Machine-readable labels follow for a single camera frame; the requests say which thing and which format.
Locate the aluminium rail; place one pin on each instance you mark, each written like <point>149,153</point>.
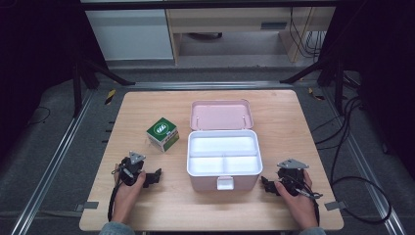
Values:
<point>49,169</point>
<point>368,169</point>
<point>208,85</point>

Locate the white divided tray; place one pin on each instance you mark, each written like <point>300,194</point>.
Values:
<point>224,153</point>

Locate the black metal stand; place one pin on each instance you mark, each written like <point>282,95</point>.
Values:
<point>78,88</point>
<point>337,84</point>

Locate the white cabinet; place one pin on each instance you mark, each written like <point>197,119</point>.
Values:
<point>130,34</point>

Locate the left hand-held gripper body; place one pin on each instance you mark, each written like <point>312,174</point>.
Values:
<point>131,169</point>

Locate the pink storage box with lid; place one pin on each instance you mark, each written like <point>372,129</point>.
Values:
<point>221,116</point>

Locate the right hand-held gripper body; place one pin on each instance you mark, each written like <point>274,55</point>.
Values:
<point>292,178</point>

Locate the yellow and black tape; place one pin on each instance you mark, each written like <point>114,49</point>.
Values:
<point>110,96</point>

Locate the person's left hand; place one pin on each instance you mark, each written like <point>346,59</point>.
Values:
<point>126,197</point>

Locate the person's right hand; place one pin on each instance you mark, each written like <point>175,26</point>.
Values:
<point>298,207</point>

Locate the light wooden desk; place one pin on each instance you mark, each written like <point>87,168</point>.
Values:
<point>235,19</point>

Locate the green and white carton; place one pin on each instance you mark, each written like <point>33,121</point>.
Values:
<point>162,133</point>

